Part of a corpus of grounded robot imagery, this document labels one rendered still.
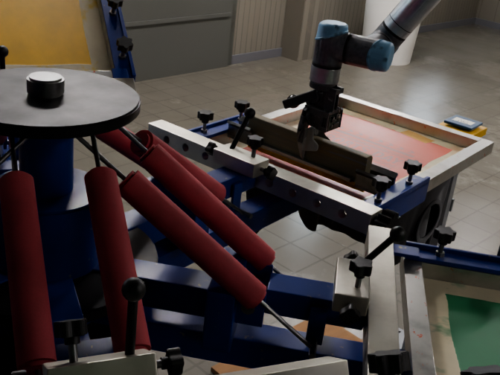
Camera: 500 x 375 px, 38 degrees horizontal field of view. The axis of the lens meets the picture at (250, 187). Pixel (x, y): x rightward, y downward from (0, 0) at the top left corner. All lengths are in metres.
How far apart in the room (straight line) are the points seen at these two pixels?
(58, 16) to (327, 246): 1.98
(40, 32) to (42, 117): 0.95
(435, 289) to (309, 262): 1.96
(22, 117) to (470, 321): 0.89
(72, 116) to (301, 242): 2.57
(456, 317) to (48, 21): 1.32
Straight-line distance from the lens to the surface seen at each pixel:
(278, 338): 1.33
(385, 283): 1.33
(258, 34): 6.78
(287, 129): 1.94
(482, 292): 1.56
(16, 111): 1.16
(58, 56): 2.01
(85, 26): 2.10
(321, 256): 3.52
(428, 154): 2.24
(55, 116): 1.14
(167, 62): 5.99
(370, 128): 2.37
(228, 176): 1.65
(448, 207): 2.68
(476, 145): 2.30
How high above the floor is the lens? 1.71
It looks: 25 degrees down
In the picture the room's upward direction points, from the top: 7 degrees clockwise
